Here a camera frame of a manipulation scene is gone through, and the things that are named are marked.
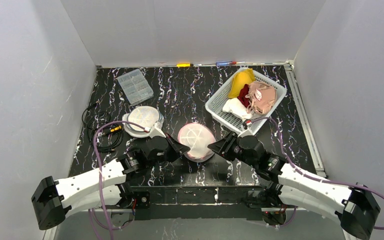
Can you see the red bra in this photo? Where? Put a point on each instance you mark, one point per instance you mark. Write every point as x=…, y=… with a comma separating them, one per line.
x=242, y=97

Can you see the yellow handled screwdriver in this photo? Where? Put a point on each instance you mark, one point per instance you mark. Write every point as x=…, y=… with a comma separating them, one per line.
x=184, y=65

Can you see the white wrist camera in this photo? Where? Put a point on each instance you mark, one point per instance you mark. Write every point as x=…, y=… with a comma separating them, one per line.
x=156, y=130
x=246, y=129

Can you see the aluminium side rail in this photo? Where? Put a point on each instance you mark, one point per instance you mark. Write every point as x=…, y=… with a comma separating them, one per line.
x=314, y=151

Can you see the white mesh bag pink zipper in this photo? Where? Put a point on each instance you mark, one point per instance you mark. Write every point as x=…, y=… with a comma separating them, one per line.
x=197, y=137

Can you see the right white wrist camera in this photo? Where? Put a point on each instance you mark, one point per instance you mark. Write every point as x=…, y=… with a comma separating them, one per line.
x=246, y=129

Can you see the white bra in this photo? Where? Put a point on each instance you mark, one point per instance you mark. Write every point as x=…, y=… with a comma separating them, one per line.
x=235, y=107

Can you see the yellow bra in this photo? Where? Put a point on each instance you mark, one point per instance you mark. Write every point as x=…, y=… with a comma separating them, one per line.
x=239, y=81

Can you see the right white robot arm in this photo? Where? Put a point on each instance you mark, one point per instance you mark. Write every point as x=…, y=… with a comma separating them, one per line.
x=353, y=206

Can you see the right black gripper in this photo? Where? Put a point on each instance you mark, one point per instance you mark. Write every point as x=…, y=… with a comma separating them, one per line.
x=230, y=146

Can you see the black base frame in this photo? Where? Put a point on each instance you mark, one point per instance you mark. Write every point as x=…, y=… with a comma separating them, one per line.
x=209, y=202

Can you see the white mesh bag blue zipper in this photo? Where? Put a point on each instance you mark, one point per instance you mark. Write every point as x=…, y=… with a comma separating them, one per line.
x=144, y=116

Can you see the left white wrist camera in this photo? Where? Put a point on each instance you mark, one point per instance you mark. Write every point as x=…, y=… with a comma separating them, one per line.
x=156, y=130

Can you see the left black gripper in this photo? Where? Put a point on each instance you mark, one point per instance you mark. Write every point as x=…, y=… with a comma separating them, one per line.
x=169, y=147

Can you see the blue red handled screwdriver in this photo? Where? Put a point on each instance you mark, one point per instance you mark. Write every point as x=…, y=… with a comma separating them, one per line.
x=225, y=63

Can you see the clear plastic organizer box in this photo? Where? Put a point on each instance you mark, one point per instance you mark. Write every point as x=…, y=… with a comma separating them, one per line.
x=135, y=87

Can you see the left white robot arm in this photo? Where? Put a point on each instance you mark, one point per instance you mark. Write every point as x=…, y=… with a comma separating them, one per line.
x=55, y=200

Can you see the white plastic basket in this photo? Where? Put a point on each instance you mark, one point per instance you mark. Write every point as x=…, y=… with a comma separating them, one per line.
x=218, y=99

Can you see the beige pink bra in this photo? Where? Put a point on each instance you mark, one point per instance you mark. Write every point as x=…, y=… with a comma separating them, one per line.
x=261, y=98

